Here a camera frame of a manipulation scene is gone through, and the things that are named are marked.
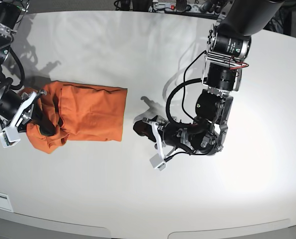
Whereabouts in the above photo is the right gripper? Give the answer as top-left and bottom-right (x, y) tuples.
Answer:
(0, 88), (56, 136)

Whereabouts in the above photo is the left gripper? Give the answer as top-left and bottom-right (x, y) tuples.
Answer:
(133, 117), (195, 154)

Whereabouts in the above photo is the white power strip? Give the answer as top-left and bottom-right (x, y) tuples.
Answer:
(151, 1), (203, 13)

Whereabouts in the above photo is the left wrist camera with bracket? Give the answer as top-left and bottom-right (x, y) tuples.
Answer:
(143, 118), (166, 171)

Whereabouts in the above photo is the background cable clutter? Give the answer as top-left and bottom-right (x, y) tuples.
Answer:
(114, 0), (284, 36)

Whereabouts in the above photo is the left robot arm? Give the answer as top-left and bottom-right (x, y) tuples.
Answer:
(133, 0), (283, 156)

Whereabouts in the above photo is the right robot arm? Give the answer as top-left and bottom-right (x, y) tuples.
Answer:
(0, 0), (55, 136)

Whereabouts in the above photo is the orange T-shirt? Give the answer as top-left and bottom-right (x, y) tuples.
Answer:
(26, 81), (128, 154)

